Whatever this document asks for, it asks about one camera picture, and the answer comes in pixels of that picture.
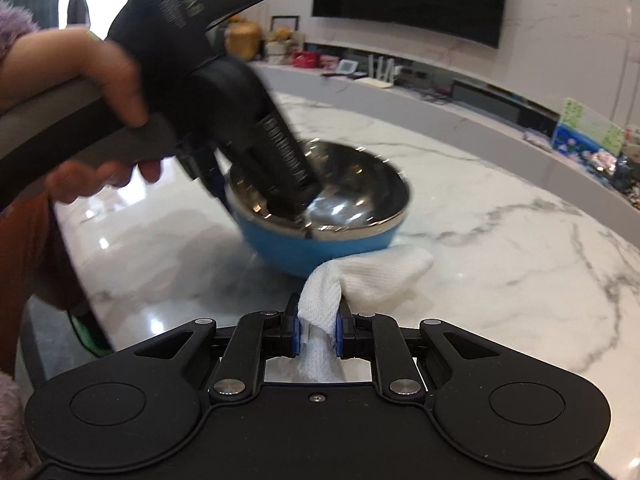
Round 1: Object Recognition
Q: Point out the black electric fireplace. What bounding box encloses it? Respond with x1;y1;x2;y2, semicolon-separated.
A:
449;79;560;137

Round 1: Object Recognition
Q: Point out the person's orange trouser leg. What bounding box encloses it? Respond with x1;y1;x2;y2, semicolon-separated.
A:
0;194;87;377

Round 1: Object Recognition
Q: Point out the small white box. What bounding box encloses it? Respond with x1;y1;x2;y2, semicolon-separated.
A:
522;127;552;149

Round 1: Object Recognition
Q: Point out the blue stainless steel bowl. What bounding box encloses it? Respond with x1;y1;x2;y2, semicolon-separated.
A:
222;140;416;280

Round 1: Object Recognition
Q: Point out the person's left forearm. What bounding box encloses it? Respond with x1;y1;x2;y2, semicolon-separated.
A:
0;0;42;70

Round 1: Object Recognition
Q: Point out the vase with yellow flowers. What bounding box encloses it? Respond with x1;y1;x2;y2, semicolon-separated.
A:
263;15;304;65

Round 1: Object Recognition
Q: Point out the colourful flower box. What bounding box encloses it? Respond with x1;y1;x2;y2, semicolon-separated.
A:
552;97;640;197

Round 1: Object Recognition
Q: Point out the person's purple fuzzy garment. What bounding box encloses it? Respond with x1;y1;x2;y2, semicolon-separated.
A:
0;370;42;480

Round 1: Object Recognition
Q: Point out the green shoe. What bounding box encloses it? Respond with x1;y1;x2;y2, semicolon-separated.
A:
67;309;114;359

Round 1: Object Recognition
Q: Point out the yellow jar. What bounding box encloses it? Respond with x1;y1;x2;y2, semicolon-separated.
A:
224;20;264;64

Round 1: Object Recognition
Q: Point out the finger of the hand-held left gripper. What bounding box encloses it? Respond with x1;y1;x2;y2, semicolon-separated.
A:
197;150;227;205
267;172;321;222

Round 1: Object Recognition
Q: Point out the person's left hand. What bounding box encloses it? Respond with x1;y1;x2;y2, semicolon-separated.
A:
0;27;163;206

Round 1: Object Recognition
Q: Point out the white router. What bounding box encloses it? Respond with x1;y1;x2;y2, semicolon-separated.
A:
367;52;399;84

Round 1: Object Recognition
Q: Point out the white paper towel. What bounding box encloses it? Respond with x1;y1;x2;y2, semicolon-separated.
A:
295;245;435;385

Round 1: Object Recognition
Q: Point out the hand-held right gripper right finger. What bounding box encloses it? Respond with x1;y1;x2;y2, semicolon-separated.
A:
334;296;503;402

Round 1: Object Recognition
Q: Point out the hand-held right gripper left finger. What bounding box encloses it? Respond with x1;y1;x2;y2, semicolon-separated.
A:
134;292;302;403

